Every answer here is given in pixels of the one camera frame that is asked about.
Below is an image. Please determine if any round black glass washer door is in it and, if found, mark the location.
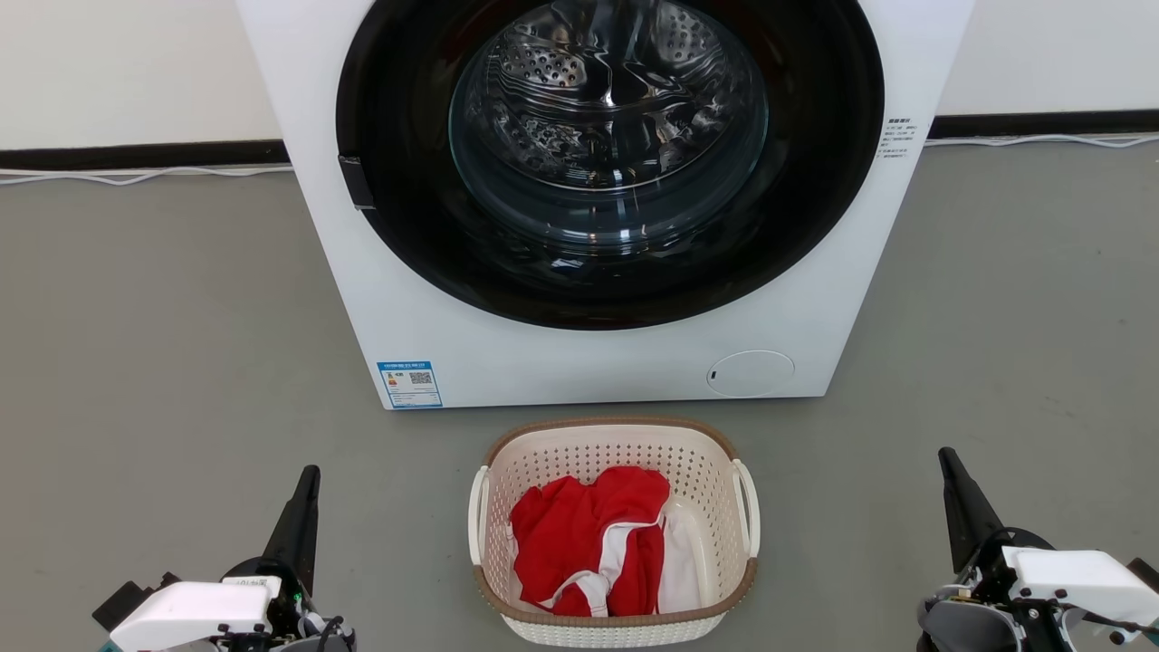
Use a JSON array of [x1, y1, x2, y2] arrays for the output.
[[335, 0, 886, 331]]

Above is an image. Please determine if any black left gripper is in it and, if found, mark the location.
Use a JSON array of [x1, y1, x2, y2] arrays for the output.
[[223, 465, 357, 652]]

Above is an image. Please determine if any blue energy label sticker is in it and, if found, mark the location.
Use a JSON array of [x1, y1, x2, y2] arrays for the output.
[[377, 360, 444, 409]]

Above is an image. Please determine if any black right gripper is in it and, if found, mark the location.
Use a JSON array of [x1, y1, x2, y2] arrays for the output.
[[916, 447, 1080, 652]]

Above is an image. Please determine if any white front-load washing machine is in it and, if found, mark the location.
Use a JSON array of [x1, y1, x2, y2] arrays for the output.
[[235, 0, 976, 411]]

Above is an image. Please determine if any red garment with white trim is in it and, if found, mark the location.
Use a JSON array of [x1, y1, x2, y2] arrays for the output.
[[510, 465, 673, 618]]

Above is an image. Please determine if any cream perforated laundry basket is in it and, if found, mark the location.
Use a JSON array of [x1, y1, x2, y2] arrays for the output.
[[467, 417, 761, 648]]

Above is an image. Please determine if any black door latch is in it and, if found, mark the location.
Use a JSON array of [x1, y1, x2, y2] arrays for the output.
[[338, 155, 377, 212]]

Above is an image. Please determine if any small printed text label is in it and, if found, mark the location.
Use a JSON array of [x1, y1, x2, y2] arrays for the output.
[[876, 115, 921, 161]]

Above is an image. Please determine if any round white filter cover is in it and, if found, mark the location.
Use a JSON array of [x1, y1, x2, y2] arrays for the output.
[[706, 350, 796, 398]]

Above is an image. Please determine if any stainless steel washer drum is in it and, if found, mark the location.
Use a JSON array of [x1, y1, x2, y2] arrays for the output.
[[450, 0, 770, 247]]

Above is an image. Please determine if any white floor cable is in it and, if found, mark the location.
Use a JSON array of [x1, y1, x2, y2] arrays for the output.
[[0, 164, 296, 187], [924, 133, 1159, 149]]

